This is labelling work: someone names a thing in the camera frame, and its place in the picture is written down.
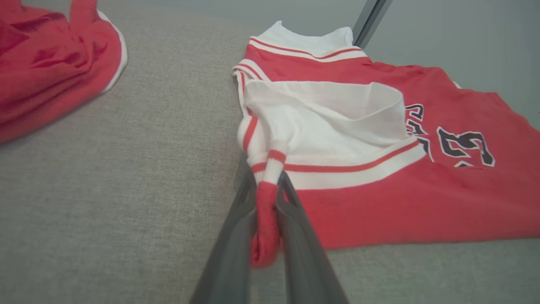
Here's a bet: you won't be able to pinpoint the grey fabric sofa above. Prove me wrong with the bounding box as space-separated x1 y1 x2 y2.
0 4 540 304

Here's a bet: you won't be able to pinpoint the red jersey plain white trim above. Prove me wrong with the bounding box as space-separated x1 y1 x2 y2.
0 0 128 144

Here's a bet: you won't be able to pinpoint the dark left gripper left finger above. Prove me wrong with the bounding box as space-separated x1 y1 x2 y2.
190 167 259 304

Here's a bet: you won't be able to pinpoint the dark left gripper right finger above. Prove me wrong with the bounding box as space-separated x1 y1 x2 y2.
276 171 350 304

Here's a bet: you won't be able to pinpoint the grey metal post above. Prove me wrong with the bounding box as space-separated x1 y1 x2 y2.
352 0 394 49

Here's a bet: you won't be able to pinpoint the red jersey striped trim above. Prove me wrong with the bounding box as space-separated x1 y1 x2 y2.
231 20 540 269

